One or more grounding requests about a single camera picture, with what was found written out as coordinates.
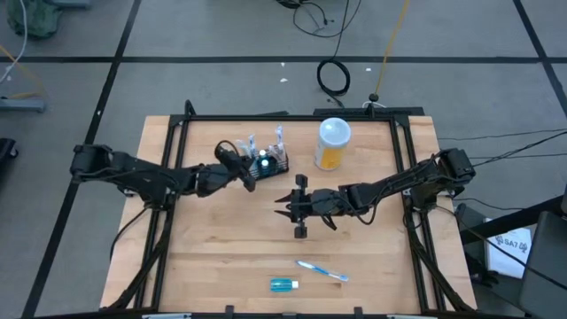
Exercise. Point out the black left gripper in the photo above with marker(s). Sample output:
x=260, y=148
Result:
x=215, y=179

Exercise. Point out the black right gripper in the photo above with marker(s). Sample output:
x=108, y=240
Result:
x=325, y=203

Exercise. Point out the blue white toothbrush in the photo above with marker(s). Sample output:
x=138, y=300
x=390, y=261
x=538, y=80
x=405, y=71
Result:
x=251, y=144
x=279, y=133
x=321, y=270

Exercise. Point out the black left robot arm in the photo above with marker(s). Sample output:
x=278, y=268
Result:
x=133, y=175

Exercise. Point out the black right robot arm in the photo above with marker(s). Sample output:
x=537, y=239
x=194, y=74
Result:
x=398, y=177

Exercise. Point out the white yellow wipes canister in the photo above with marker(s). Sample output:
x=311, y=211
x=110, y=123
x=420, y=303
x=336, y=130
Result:
x=333, y=142

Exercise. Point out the grey floor base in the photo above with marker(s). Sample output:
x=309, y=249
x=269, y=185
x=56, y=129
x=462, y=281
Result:
x=22, y=105

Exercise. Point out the black floor object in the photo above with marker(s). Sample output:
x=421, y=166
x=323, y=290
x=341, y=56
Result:
x=6, y=153

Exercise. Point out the black metal bar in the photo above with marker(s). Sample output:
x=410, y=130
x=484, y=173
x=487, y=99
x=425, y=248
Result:
x=509, y=221

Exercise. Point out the white printed box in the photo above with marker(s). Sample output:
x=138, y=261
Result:
x=509, y=252

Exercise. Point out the green bag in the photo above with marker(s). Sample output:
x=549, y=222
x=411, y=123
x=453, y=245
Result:
x=35, y=17

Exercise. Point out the black aluminium table frame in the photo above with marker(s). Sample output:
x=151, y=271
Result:
x=283, y=118

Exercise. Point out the silver frame bracket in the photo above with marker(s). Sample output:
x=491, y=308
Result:
x=166, y=316
x=405, y=316

